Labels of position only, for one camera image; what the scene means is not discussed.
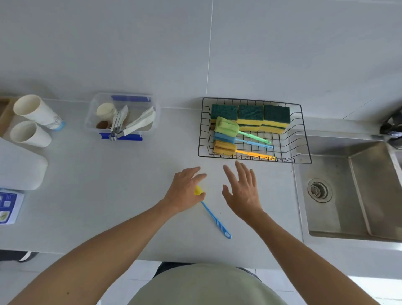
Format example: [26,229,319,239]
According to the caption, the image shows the cream paper cup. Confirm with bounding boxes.
[95,102,117,121]

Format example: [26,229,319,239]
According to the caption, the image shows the mustard sponge brush orange handle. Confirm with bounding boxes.
[213,140,277,161]

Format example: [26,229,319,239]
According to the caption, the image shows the person's left hand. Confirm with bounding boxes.
[162,166,208,214]

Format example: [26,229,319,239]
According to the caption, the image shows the clear plastic container blue clips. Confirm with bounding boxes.
[85,92,161,141]

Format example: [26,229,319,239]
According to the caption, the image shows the white metal tongs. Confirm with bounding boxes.
[109,104,130,141]
[122,106,157,137]

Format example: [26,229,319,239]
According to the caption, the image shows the person's right hand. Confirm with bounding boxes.
[222,160,264,224]

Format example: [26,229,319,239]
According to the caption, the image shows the green sponge brush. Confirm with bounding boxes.
[214,116,272,145]

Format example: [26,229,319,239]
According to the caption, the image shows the person's right forearm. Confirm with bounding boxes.
[250,209,381,305]

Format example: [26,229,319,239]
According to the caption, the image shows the plain white cup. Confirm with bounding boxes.
[9,120,52,148]

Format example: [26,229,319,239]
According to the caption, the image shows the person's left forearm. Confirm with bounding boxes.
[8,201,180,305]

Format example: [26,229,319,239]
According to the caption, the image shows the metal faucet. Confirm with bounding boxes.
[379,114,402,150]

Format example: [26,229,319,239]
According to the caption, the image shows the wooden tray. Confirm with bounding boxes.
[0,96,18,137]

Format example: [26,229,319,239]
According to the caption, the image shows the black white shoe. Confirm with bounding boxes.
[0,250,39,263]

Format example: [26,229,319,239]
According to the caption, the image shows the yellow sponge brush blue handle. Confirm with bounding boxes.
[193,185,232,240]

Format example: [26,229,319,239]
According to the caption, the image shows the stainless steel sink insert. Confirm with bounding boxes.
[348,140,402,243]

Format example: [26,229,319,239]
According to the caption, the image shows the blue white small box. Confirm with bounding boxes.
[0,188,25,225]

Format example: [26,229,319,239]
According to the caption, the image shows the white cup blue base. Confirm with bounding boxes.
[13,94,67,131]

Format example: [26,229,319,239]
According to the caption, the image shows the round metal drain strainer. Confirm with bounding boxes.
[307,178,333,204]

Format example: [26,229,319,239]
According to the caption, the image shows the black wire basket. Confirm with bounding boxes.
[197,97,312,165]

